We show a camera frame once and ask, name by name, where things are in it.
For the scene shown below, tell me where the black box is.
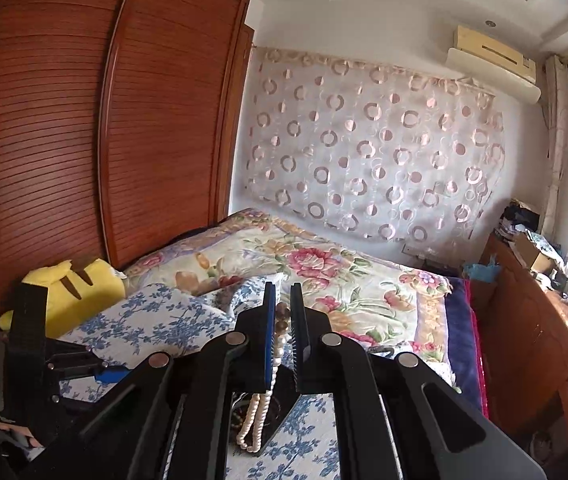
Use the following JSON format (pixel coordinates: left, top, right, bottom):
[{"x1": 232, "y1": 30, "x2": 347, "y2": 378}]
[{"x1": 227, "y1": 391, "x2": 311, "y2": 458}]

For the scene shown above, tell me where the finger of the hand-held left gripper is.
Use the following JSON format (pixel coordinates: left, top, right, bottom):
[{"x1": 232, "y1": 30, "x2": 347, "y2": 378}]
[{"x1": 46, "y1": 342, "x2": 135, "y2": 385}]

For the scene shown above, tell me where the blue plastic bag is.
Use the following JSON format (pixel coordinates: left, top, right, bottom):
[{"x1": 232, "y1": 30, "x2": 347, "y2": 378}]
[{"x1": 461, "y1": 256, "x2": 503, "y2": 281}]

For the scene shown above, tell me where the cream air conditioner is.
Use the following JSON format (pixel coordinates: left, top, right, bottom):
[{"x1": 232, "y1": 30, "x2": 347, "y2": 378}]
[{"x1": 444, "y1": 24, "x2": 543, "y2": 106}]

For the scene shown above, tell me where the circle-patterned wall cloth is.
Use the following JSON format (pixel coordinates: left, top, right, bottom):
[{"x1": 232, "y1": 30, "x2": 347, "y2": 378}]
[{"x1": 244, "y1": 46, "x2": 508, "y2": 244}]

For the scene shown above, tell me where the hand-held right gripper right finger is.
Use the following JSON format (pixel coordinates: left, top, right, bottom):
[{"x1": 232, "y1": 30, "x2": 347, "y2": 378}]
[{"x1": 290, "y1": 282, "x2": 548, "y2": 480}]

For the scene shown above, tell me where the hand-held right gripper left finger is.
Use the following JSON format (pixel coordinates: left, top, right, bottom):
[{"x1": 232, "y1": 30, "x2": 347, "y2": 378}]
[{"x1": 76, "y1": 280, "x2": 280, "y2": 480}]

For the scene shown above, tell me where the pearl necklace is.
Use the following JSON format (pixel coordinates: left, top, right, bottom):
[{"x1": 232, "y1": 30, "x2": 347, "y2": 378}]
[{"x1": 235, "y1": 302, "x2": 293, "y2": 457}]

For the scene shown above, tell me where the pink flower quilt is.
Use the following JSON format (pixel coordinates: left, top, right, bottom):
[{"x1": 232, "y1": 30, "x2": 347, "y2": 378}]
[{"x1": 124, "y1": 208, "x2": 463, "y2": 394}]

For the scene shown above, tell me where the white bundled curtain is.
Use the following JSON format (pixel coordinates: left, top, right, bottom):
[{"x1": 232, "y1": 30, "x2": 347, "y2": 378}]
[{"x1": 539, "y1": 54, "x2": 568, "y2": 234}]

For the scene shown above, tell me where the brown wooden wardrobe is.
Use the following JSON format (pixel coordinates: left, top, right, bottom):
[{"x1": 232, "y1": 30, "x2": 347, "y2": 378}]
[{"x1": 0, "y1": 0, "x2": 256, "y2": 322}]

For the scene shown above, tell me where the cardboard box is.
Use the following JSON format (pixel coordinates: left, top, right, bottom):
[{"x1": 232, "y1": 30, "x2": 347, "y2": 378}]
[{"x1": 513, "y1": 232, "x2": 555, "y2": 274}]

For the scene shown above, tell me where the yellow plush toy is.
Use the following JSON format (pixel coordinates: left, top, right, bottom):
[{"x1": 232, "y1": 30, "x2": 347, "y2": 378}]
[{"x1": 0, "y1": 256, "x2": 128, "y2": 339}]

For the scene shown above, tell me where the long wooden cabinet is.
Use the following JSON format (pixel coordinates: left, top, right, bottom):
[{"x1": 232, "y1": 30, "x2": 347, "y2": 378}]
[{"x1": 474, "y1": 232, "x2": 568, "y2": 462}]

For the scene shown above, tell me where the black bag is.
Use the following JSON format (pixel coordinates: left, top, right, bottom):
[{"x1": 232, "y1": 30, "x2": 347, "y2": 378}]
[{"x1": 501, "y1": 200, "x2": 540, "y2": 234}]

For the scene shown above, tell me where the blue floral bed sheet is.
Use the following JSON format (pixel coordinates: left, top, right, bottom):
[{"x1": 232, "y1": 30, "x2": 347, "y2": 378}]
[{"x1": 56, "y1": 274, "x2": 346, "y2": 480}]

